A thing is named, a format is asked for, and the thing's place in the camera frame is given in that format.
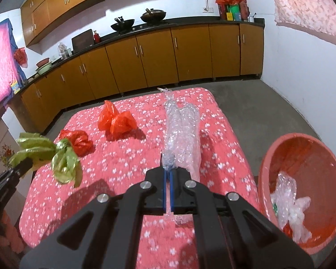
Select wooden wall cabinets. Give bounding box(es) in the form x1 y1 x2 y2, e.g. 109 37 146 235
20 0 105 48

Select green basin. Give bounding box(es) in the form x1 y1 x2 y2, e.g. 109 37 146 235
35 62 53 75

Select pink quilt with blue border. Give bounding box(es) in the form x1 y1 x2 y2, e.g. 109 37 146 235
0 18 21 113

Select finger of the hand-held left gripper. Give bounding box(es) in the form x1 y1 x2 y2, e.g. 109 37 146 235
0 171 24 210
0 158 33 187

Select light green plastic bag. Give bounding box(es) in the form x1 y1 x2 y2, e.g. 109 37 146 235
8 132 83 188

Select black wok with lid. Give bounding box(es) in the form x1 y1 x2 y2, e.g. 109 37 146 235
140 8 167 24
110 17 135 33

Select orange red plastic bag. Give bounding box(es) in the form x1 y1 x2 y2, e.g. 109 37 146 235
97 100 137 141

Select black kitchen countertop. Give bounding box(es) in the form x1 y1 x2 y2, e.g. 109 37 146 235
19 17 265 90

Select dark cutting board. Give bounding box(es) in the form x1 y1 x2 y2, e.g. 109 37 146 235
72 29 94 54

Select pink floral curtain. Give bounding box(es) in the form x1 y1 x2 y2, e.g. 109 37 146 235
268 0 336 47

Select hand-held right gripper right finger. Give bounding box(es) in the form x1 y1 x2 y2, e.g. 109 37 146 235
169 168 314 269

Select clear plastic bag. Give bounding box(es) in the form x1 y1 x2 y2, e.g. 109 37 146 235
280 196 312 243

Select red plastic basin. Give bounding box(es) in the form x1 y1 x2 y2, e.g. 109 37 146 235
258 134 336 255

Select clear bag with jars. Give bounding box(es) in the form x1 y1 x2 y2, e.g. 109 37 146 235
58 42 71 58

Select wooden base cabinets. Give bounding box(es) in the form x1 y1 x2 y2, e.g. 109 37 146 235
7 22 265 135

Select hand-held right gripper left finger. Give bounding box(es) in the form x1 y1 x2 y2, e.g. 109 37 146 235
19 168 168 269

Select hanging red plastic bag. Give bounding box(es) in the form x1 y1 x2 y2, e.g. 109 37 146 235
14 48 28 68

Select red floral quilted blanket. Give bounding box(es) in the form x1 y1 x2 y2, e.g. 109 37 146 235
18 87 259 269

